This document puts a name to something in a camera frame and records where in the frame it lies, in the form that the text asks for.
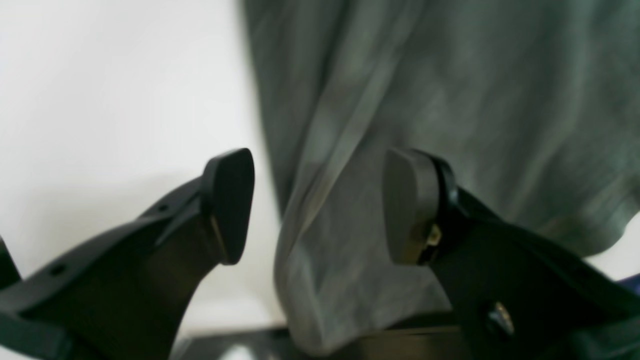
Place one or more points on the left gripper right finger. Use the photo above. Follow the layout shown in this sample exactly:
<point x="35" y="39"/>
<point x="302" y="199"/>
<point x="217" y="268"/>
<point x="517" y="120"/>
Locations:
<point x="515" y="295"/>

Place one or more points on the dark grey t-shirt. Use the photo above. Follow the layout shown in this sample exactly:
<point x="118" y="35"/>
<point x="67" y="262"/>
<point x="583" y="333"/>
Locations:
<point x="533" y="103"/>

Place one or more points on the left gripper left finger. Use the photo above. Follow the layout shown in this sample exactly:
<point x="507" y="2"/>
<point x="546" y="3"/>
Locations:
<point x="122" y="295"/>

